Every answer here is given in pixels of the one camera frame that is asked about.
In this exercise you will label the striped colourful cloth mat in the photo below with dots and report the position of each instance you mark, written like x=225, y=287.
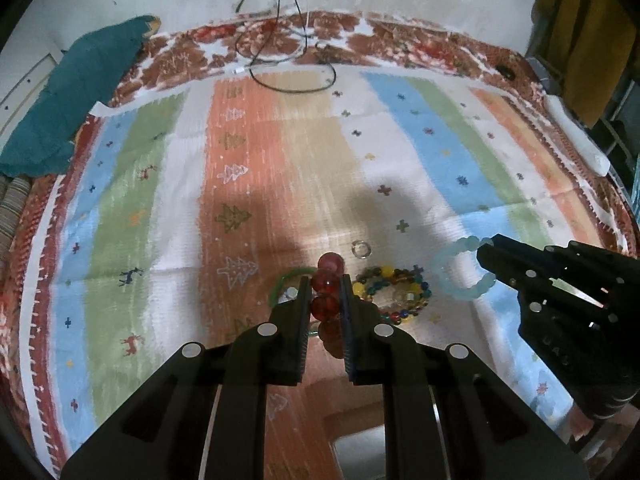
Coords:
x=183, y=207

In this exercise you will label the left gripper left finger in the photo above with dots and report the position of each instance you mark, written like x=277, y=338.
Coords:
x=270, y=353

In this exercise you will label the green jade bangle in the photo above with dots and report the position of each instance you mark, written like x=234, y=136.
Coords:
x=290, y=296

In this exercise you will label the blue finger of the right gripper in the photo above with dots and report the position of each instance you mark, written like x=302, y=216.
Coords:
x=522, y=266

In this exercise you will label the white headboard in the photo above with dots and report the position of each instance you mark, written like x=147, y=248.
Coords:
x=16, y=104

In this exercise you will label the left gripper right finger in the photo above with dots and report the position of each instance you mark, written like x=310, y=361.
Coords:
x=378, y=353

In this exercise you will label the mustard yellow curtain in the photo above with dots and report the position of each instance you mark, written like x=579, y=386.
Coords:
x=589, y=45

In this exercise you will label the teal blanket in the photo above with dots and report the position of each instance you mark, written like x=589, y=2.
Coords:
x=89, y=72

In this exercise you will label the brown striped pillow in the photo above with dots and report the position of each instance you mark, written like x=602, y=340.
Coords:
x=14, y=194

